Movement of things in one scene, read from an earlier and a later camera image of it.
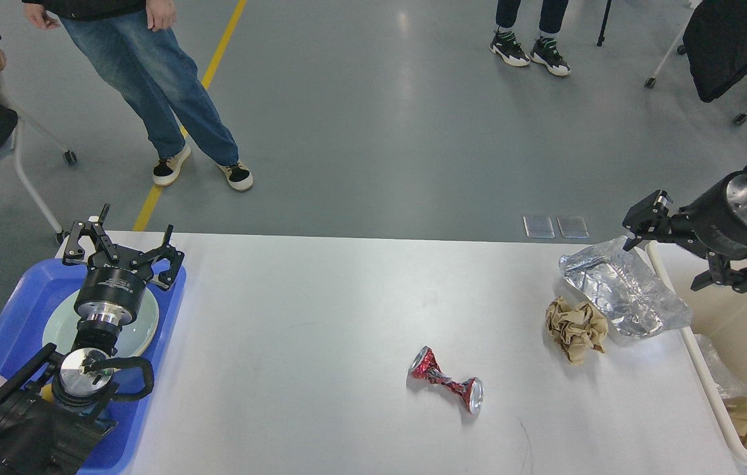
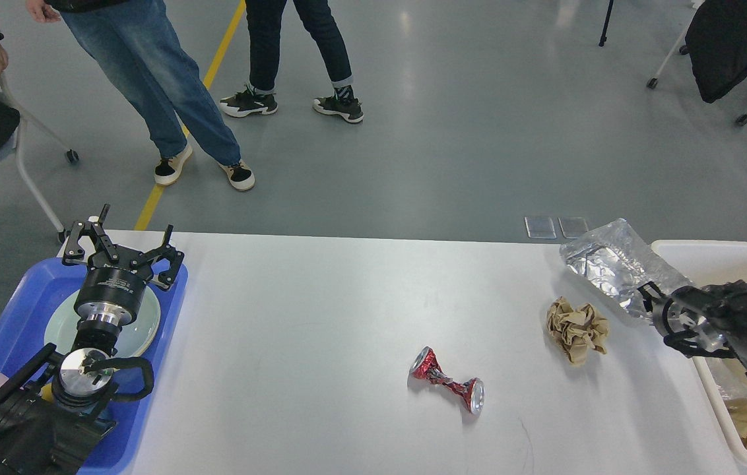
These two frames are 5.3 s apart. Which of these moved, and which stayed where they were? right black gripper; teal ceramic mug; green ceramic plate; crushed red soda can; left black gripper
Moved: right black gripper
Stayed: left black gripper; teal ceramic mug; green ceramic plate; crushed red soda can
